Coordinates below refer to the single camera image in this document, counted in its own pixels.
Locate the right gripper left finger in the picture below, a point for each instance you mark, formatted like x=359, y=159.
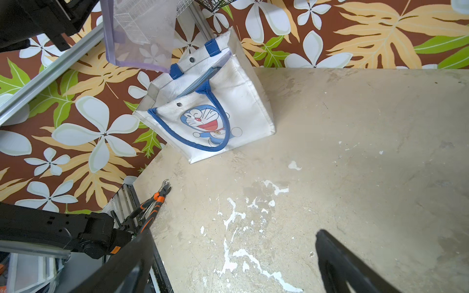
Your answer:
x=126, y=272

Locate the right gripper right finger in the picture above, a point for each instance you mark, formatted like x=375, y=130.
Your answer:
x=343, y=272

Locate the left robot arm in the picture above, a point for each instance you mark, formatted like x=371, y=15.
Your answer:
x=23, y=20

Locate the white canvas tote bag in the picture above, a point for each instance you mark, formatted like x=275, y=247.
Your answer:
x=210, y=102

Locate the orange handled pliers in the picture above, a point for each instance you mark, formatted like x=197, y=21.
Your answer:
x=148, y=210

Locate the black wire basket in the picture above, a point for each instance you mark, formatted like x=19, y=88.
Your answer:
x=213, y=5

